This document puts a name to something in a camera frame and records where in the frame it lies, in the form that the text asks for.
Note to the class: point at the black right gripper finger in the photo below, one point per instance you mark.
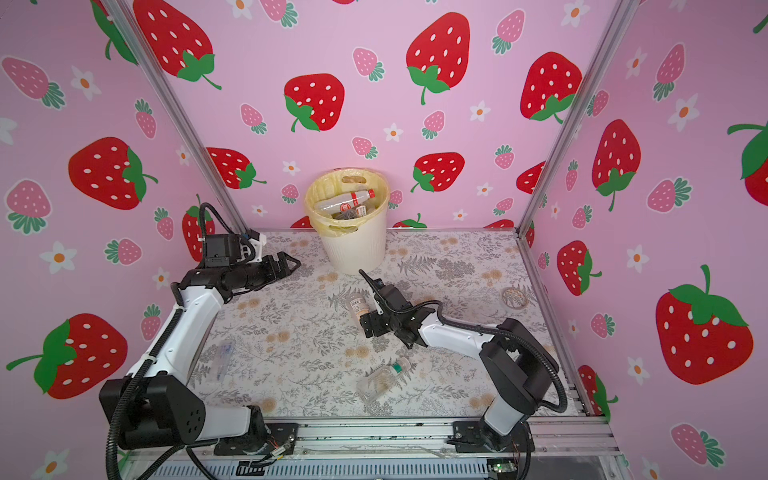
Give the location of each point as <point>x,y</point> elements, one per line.
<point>371,316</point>
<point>373,328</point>

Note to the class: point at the aluminium frame rail front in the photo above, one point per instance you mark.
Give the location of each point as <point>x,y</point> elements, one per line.
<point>414,448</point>

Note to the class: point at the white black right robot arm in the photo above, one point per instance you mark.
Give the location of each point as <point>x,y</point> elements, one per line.
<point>525,376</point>

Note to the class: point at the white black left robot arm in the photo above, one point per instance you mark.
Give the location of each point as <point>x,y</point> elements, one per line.
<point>152,405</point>

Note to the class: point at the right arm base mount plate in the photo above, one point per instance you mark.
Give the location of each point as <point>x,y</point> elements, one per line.
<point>477,437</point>

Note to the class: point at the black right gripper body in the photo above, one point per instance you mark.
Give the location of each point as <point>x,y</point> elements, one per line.
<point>393,325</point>

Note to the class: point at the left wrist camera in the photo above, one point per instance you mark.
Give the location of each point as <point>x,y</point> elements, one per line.
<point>229,249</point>

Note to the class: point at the clear bottle green cap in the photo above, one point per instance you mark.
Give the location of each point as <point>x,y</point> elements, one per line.
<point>382,380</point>

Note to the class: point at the white bottle red cap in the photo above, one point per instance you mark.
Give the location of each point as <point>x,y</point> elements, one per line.
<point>344,201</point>

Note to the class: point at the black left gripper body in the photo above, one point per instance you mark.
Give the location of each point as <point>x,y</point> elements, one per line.
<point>255,276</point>

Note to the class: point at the clear bottle orange white label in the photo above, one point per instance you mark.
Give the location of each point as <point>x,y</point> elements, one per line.
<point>357,305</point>

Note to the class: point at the yellow bin liner bag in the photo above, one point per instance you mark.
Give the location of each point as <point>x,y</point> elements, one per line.
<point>340,181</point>

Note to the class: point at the cream plastic waste bin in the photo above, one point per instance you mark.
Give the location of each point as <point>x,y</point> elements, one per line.
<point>364,249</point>

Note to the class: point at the right aluminium corner post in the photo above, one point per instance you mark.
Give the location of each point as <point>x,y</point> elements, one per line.
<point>613,35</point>

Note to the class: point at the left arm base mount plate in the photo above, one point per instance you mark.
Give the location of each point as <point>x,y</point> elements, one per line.
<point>276,436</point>

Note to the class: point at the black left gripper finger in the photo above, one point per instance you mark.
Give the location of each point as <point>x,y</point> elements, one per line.
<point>284,270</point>
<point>282,259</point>

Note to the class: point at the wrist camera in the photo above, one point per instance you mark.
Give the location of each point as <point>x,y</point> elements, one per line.
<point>229,249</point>
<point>380,290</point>

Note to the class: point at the sunflower label bottle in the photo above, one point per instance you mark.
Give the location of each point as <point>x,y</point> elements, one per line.
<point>350,214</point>

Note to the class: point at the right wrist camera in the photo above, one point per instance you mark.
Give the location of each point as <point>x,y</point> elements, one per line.
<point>380,290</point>

